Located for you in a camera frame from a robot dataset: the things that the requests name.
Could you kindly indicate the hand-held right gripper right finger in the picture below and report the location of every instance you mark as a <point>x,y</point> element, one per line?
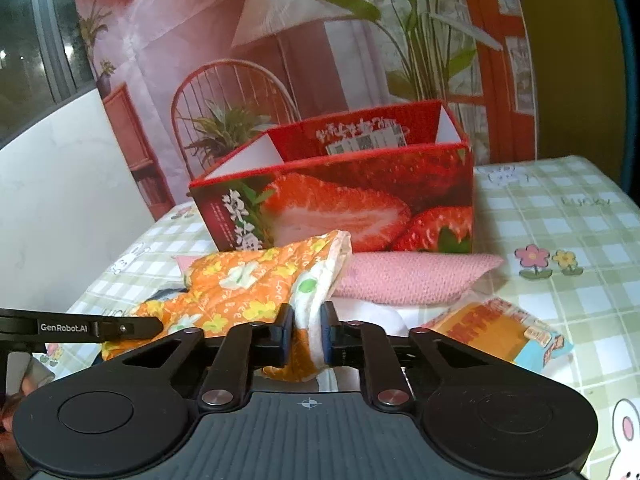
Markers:
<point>326,332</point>

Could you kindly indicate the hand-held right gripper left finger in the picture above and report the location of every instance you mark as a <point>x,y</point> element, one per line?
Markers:
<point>287,331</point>

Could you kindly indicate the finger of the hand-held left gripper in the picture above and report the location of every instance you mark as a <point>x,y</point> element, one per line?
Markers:
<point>115,329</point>

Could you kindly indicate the orange floral cloth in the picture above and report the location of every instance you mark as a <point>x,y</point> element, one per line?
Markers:
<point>240,280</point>

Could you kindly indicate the strawberry print cardboard box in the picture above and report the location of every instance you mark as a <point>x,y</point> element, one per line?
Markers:
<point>350,200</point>

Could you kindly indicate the person's left hand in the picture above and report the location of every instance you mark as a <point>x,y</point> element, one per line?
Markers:
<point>10,420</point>

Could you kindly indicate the dark blue cloth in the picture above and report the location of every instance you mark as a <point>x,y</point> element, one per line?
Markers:
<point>165,294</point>

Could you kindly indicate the pink knitted cloth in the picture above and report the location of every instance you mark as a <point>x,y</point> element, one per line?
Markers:
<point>415,275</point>

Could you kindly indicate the orange snack packet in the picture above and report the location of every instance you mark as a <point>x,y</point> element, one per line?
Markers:
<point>480,330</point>

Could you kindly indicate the green checked bed sheet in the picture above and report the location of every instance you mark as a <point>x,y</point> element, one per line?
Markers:
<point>550,220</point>

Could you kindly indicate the window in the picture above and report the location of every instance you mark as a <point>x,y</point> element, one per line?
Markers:
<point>20,50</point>

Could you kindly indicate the printed wall backdrop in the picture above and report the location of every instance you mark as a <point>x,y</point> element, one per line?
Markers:
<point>200,20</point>

